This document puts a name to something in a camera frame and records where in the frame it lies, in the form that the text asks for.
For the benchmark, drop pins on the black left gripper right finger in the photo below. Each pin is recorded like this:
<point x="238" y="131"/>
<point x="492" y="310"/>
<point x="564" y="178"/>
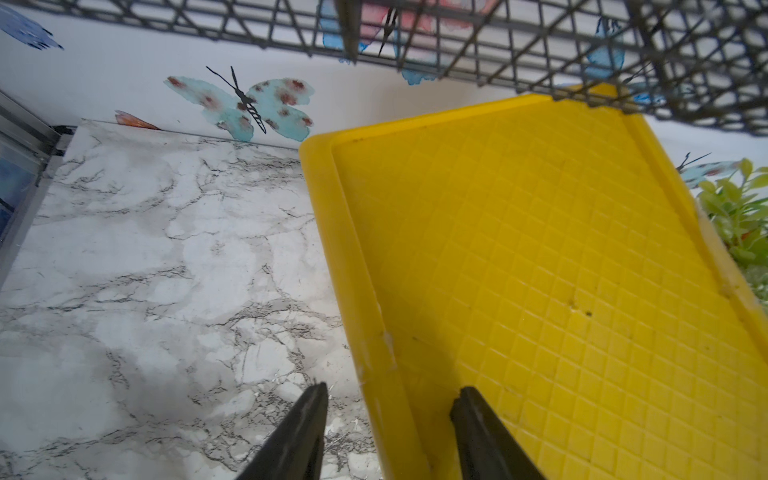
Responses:
<point x="486" y="449"/>

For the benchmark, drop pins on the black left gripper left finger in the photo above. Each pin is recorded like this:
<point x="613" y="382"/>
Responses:
<point x="294" y="450"/>

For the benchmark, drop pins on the yellow plastic drawer unit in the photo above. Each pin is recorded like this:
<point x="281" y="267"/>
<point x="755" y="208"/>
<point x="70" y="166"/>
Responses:
<point x="549" y="255"/>

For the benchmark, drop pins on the green plant in white pot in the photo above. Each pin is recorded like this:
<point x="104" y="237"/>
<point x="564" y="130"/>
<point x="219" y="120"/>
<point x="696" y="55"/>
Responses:
<point x="737" y="209"/>

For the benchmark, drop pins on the black wire wall basket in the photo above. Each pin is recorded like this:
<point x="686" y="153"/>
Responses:
<point x="701" y="63"/>

